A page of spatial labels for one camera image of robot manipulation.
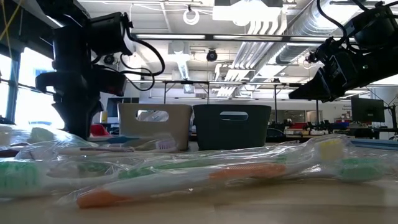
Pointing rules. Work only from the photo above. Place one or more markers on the black ceiling camera cluster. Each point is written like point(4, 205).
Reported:
point(311, 57)

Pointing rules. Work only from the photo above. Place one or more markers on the left wrist camera housing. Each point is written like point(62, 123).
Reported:
point(109, 34)

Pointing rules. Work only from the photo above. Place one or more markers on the dark wall screen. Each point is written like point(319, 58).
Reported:
point(124, 100)

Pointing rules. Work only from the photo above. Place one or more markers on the cluttered workbench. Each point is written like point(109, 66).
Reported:
point(311, 130)

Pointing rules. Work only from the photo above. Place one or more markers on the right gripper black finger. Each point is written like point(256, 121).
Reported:
point(317, 95)
point(317, 82)

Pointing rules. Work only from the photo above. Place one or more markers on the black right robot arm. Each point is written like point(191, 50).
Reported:
point(373, 31)

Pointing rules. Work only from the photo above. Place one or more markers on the green toothbrush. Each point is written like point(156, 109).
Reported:
point(18, 177)
point(357, 169)
point(93, 169)
point(42, 134)

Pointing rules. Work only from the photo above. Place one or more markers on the purple toothbrush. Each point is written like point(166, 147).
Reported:
point(124, 150)

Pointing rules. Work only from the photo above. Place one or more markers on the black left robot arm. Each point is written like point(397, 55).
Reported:
point(71, 40)

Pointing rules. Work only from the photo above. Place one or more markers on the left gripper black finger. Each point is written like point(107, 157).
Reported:
point(71, 116)
point(88, 118)

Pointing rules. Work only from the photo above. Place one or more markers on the black desk monitor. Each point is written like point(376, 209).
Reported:
point(368, 109)

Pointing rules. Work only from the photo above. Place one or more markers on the red cloth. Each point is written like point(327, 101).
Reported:
point(99, 130)

